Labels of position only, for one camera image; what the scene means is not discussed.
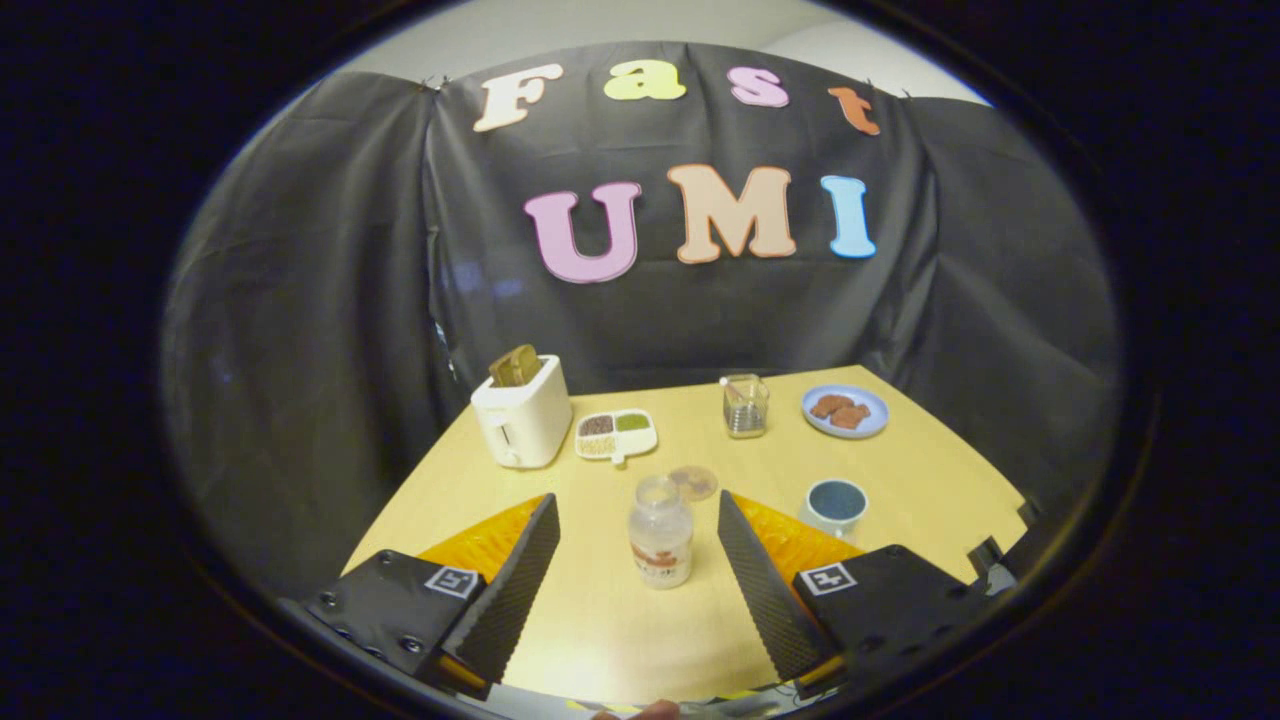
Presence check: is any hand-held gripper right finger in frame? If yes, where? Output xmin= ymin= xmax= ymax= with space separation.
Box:
xmin=717 ymin=490 xmax=991 ymax=699

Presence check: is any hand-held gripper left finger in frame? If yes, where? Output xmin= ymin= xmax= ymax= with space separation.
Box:
xmin=305 ymin=492 xmax=561 ymax=701

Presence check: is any white cup with blue inside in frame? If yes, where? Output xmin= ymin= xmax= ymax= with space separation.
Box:
xmin=798 ymin=478 xmax=869 ymax=541

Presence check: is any clear plastic juice bottle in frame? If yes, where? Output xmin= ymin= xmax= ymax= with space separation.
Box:
xmin=627 ymin=474 xmax=694 ymax=590

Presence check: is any wooden table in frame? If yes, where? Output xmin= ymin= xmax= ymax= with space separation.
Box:
xmin=342 ymin=365 xmax=1031 ymax=706

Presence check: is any white toaster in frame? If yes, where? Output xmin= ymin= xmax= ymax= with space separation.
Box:
xmin=470 ymin=355 xmax=574 ymax=470

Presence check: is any clear glass jar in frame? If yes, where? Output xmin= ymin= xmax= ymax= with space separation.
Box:
xmin=722 ymin=374 xmax=771 ymax=440

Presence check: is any white divided seed dish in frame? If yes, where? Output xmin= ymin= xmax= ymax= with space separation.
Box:
xmin=574 ymin=408 xmax=659 ymax=467

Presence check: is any blue plate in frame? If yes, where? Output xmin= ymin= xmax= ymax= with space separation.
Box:
xmin=801 ymin=385 xmax=890 ymax=440

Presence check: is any brown toast slice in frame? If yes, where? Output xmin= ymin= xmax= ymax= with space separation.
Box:
xmin=488 ymin=344 xmax=544 ymax=388

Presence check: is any black backdrop cloth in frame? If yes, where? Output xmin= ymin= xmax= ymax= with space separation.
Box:
xmin=160 ymin=42 xmax=1121 ymax=601

